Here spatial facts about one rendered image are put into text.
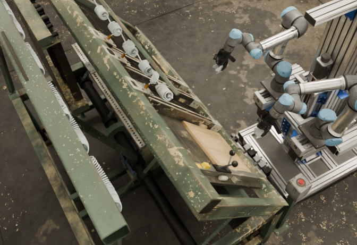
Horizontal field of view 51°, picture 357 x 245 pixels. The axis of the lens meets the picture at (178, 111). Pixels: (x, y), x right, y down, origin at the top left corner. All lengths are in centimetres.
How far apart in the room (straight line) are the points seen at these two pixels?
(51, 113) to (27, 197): 250
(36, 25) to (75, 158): 138
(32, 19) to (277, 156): 246
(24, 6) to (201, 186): 182
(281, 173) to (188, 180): 206
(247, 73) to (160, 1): 174
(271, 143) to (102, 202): 265
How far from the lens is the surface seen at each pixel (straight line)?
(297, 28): 274
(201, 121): 273
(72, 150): 152
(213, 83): 447
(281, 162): 375
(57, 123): 161
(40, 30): 265
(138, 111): 194
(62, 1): 265
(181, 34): 503
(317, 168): 380
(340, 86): 251
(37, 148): 334
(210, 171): 212
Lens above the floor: 346
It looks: 55 degrees down
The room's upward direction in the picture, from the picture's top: 4 degrees counter-clockwise
